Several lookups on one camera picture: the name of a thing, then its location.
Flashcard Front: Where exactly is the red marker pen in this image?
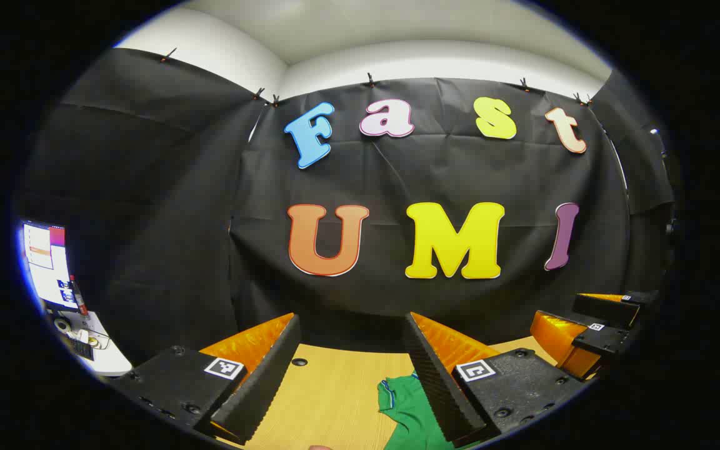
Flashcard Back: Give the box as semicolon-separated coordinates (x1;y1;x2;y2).
70;275;88;316

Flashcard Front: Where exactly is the black backdrop cloth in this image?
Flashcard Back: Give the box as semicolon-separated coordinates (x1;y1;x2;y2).
13;47;679;369

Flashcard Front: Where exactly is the computer monitor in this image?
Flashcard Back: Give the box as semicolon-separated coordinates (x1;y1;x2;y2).
19;219;79;311

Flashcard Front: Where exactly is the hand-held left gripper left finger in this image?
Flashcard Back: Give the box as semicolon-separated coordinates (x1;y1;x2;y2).
110;312;302;447

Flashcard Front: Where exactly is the white side desk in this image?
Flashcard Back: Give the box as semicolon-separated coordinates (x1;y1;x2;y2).
47;309;133;377

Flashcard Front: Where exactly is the row of backdrop clips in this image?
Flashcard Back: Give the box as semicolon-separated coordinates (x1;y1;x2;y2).
159;47;593;108

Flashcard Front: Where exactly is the green T-shirt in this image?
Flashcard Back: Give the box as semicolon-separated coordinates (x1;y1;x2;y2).
377;371;479;450

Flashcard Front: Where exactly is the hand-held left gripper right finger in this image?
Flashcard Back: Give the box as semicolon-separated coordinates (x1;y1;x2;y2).
402;311;591;448

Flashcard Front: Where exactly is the dark metal stand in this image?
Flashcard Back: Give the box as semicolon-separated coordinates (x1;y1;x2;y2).
647;127;679;251

